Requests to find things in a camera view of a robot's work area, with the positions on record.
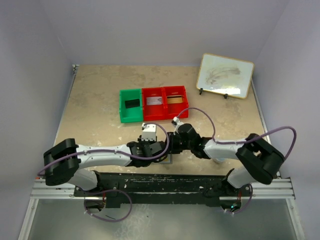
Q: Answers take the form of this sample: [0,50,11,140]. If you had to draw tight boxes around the grey leather card holder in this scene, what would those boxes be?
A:
[158,154,173,164]

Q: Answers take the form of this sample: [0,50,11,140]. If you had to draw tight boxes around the red bin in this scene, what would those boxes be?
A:
[163,85,189,120]
[141,87,165,122]

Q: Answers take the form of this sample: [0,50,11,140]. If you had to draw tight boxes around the green bin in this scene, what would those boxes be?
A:
[119,88,143,123]

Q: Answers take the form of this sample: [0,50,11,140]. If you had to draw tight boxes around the gold credit card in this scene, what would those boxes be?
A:
[166,95,183,99]

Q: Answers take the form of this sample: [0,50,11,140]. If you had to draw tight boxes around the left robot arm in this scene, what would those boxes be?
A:
[37,138,169,196]

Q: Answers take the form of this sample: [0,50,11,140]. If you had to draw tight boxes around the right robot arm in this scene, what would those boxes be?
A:
[168,121,285,196]

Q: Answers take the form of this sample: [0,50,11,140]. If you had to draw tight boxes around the gold card in bin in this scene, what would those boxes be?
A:
[167,98,183,105]

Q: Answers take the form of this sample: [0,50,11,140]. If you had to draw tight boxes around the black card in bin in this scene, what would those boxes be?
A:
[124,98,140,109]

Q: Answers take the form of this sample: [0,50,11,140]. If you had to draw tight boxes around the silver card in bin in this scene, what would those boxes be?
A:
[146,96,163,106]

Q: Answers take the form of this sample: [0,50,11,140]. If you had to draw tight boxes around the small clear cup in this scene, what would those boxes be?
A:
[213,158,226,164]

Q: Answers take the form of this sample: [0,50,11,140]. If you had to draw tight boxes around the black whiteboard stand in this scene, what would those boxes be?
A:
[199,88,229,99]

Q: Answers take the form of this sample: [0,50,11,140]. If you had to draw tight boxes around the yellow framed whiteboard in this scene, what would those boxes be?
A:
[196,53,255,99]

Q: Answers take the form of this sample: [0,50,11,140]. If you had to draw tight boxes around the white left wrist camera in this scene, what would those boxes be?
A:
[137,122,157,142]

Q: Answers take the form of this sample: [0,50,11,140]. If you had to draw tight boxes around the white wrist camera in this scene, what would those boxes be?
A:
[137,122,157,142]
[171,116,184,128]

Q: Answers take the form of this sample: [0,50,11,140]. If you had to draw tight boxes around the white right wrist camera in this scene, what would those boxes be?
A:
[171,116,184,128]

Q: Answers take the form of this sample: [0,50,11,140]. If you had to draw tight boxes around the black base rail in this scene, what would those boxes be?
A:
[74,172,252,208]

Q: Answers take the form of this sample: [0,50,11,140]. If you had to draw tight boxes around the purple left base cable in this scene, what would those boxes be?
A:
[83,187,134,222]

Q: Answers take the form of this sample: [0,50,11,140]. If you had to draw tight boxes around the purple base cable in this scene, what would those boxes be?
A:
[223,184,254,216]
[83,187,134,222]

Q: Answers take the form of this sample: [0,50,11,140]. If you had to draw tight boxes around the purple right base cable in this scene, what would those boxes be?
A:
[223,184,254,216]

